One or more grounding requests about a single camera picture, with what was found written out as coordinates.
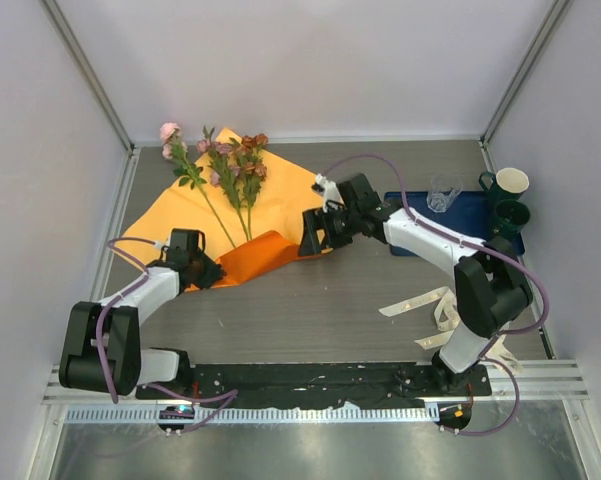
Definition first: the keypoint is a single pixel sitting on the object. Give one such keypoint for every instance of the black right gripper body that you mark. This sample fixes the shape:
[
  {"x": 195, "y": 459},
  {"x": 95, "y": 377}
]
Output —
[{"x": 343, "y": 225}]

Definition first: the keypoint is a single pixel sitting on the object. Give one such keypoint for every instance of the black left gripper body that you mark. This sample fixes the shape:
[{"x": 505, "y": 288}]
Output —
[{"x": 206, "y": 271}]

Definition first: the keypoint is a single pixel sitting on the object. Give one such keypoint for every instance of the orange wrapping paper sheet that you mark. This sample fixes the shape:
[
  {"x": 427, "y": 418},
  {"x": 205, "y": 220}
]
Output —
[{"x": 277, "y": 224}]

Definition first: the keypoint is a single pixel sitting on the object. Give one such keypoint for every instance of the pink fake flower stem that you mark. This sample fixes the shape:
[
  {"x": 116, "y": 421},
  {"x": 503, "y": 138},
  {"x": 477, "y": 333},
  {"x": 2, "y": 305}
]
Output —
[
  {"x": 225, "y": 172},
  {"x": 174, "y": 149}
]

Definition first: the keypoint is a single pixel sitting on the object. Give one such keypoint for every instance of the orange fake flower stem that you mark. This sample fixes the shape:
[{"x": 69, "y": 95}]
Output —
[{"x": 248, "y": 155}]

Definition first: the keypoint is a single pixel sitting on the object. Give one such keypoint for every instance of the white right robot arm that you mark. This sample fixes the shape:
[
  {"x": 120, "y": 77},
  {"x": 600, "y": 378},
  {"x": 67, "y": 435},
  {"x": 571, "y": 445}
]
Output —
[{"x": 490, "y": 289}]

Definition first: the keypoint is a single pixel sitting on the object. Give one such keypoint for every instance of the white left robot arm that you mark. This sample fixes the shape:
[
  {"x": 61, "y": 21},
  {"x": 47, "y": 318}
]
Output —
[{"x": 102, "y": 348}]

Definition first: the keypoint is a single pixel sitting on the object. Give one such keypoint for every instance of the clear plastic cup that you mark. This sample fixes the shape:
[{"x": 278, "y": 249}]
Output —
[{"x": 444, "y": 190}]

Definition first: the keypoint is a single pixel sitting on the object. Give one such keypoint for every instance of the blue plastic tray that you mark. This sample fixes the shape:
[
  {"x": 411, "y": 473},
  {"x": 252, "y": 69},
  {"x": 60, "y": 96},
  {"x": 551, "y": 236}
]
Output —
[{"x": 469, "y": 214}]

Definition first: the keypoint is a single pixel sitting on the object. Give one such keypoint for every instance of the cream printed ribbon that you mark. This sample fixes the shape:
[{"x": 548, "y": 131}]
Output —
[{"x": 447, "y": 319}]

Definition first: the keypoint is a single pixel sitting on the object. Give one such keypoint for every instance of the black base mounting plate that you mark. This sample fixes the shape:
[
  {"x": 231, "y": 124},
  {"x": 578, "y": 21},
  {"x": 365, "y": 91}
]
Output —
[{"x": 322, "y": 385}]

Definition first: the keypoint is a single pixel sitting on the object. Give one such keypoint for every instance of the dark green mug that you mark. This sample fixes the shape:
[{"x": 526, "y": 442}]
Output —
[{"x": 508, "y": 218}]

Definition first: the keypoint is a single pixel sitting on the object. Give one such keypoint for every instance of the green mug white interior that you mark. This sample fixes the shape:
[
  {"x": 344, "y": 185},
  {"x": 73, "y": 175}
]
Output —
[{"x": 506, "y": 184}]

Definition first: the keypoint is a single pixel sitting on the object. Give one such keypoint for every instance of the aluminium front rail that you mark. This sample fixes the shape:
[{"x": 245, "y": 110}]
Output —
[{"x": 230, "y": 394}]

